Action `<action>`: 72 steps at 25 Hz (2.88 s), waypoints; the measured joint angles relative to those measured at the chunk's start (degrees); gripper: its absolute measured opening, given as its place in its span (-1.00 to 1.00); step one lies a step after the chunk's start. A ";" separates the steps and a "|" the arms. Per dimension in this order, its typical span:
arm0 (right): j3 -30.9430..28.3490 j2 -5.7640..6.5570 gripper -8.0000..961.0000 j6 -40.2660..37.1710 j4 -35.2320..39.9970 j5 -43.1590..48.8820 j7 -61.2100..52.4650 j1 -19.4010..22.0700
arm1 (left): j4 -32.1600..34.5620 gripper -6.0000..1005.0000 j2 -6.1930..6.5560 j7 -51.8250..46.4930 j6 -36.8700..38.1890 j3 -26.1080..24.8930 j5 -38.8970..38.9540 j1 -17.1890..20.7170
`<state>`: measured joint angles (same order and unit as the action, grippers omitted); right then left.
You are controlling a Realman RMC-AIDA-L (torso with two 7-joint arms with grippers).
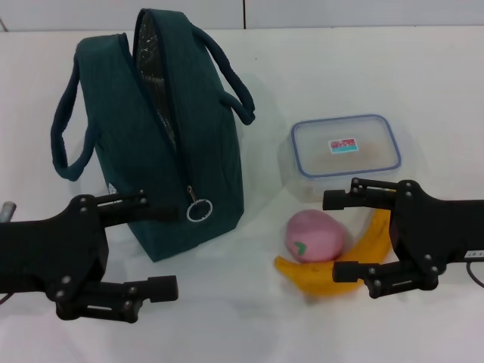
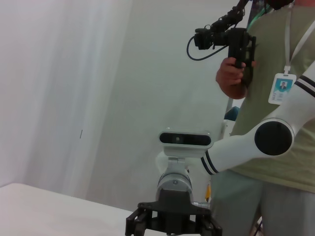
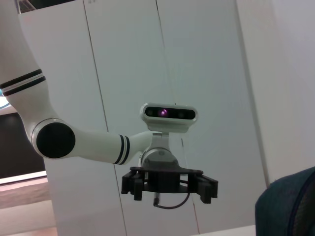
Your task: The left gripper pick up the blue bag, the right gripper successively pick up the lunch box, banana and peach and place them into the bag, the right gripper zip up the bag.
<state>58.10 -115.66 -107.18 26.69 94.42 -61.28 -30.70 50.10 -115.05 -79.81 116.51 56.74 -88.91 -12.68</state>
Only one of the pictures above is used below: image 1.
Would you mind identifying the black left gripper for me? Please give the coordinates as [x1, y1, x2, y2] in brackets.
[0, 190, 179, 325]

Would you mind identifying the pink toy peach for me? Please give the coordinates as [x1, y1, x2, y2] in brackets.
[285, 210, 347, 264]

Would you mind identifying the grey right arm cable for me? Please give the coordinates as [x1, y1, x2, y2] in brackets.
[467, 260, 484, 287]

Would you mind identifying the dark teal insulated lunch bag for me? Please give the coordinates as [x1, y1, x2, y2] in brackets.
[51, 8, 256, 264]

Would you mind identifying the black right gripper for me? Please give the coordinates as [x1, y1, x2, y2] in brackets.
[322, 177, 484, 300]

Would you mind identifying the yellow toy banana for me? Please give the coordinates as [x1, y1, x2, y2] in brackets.
[274, 207, 392, 295]

